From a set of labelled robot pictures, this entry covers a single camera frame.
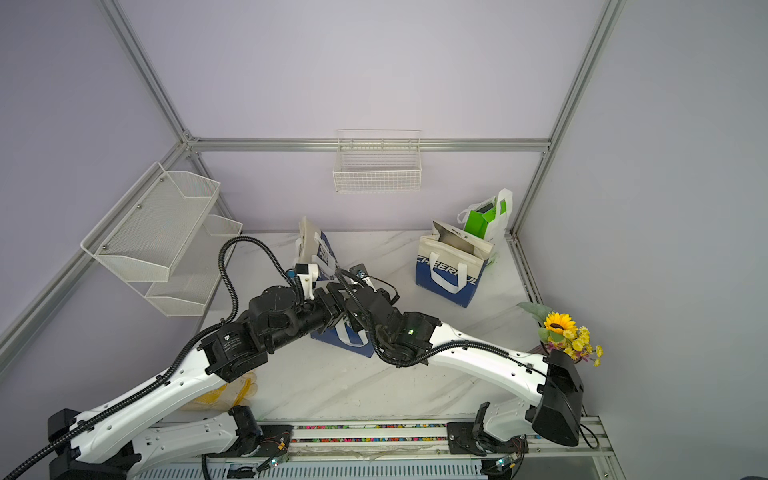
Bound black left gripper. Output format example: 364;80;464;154
267;282;357;353

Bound blue beige bag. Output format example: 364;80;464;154
310;320;374;358
415;220;494;308
294;217;338;281

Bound green white takeout bag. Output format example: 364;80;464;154
457;189;514;265

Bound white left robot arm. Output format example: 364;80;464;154
8;236;356;479

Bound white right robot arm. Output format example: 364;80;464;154
346;287;584;447

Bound yellow dotted work gloves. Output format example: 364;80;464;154
180;372;258;412

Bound white mesh two-tier shelf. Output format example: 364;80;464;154
80;163;242;317

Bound sunflower bouquet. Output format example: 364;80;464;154
517;302;605;367

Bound white wire wall basket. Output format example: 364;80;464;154
333;129;422;194

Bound aluminium frame profiles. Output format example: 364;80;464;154
1;1;625;376

